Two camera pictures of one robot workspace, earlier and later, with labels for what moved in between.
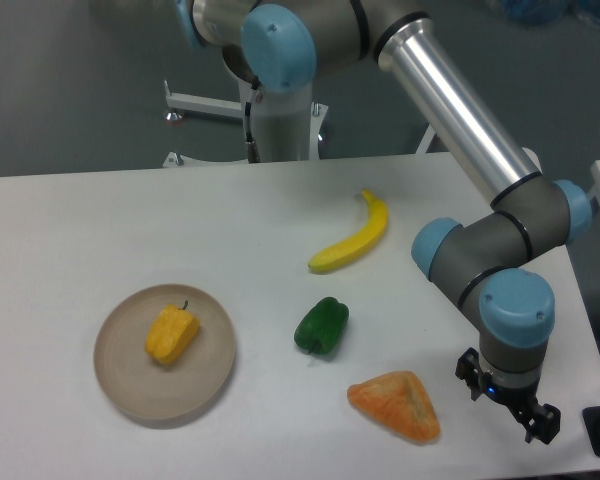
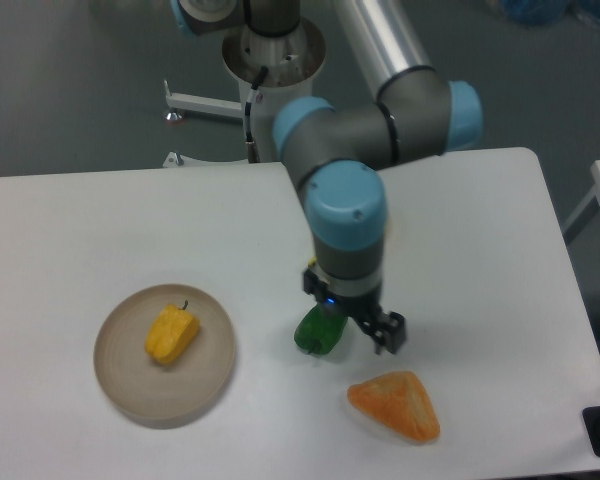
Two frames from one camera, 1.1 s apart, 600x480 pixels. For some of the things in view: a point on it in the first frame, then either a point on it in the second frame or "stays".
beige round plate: (154, 389) stays
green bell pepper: (322, 327) stays
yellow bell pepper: (172, 331) stays
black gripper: (521, 401) to (384, 330)
